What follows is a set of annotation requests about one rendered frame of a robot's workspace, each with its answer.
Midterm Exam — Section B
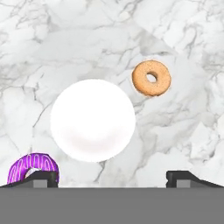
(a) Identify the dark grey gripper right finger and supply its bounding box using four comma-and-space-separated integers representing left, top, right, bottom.
165, 170, 224, 189

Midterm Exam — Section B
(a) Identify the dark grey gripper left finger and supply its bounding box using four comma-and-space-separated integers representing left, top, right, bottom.
0, 171, 59, 189

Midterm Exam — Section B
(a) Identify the purple frosted donut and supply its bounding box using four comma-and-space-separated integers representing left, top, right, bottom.
6, 152, 60, 186

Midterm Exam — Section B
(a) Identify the white round plate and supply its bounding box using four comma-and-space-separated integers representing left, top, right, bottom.
50, 78, 137, 163

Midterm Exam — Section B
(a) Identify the plain brown donut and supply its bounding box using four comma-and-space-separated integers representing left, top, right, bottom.
131, 59, 172, 97

